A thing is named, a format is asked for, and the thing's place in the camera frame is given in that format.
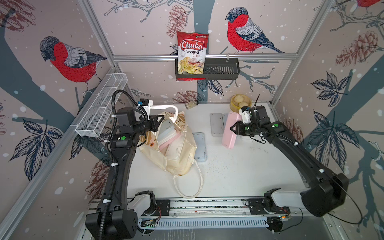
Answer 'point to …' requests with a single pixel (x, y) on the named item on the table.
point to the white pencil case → (217, 124)
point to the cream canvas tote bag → (171, 147)
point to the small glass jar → (191, 104)
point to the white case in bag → (166, 132)
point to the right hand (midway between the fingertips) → (232, 129)
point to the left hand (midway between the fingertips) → (165, 113)
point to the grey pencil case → (200, 153)
